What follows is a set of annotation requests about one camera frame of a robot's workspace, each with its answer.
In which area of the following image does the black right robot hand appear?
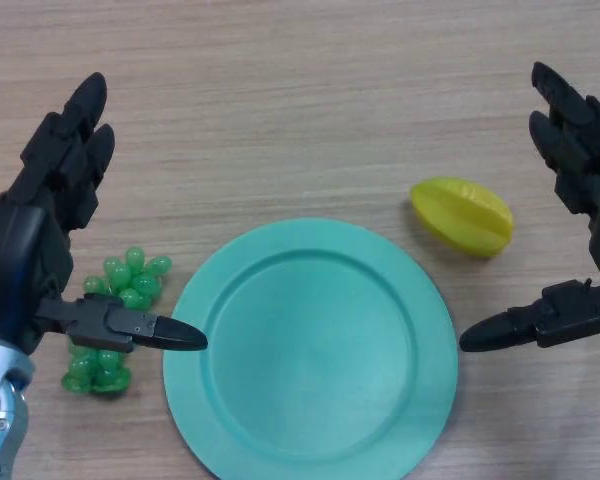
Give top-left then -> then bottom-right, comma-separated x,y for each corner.
458,61 -> 600,354

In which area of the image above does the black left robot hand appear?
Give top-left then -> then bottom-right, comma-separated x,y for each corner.
0,71 -> 209,357

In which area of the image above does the yellow starfruit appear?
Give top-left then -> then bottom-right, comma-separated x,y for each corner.
409,175 -> 516,259

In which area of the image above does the green plate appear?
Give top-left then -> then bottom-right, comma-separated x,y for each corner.
162,216 -> 460,480

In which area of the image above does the green grape bunch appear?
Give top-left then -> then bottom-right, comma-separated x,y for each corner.
61,246 -> 174,396

